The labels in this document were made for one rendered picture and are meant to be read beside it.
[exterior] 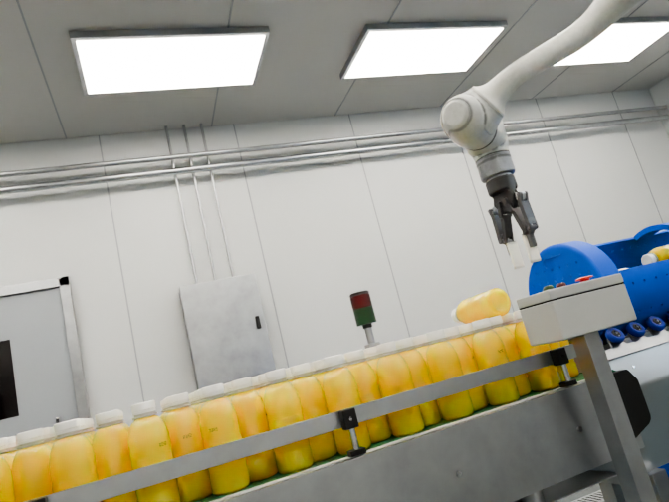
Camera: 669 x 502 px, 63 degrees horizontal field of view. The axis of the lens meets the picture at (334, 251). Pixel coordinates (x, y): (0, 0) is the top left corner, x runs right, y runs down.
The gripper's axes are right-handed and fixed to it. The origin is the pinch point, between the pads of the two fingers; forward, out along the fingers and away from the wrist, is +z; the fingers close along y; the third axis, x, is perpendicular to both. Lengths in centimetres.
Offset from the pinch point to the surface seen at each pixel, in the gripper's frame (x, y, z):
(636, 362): -20.6, -2.7, 32.6
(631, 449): 9, -21, 45
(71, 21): 95, 199, -219
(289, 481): 73, -13, 32
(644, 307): -30.6, -2.0, 20.4
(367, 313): 27, 43, 2
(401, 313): -139, 336, -17
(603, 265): -20.0, -3.8, 7.6
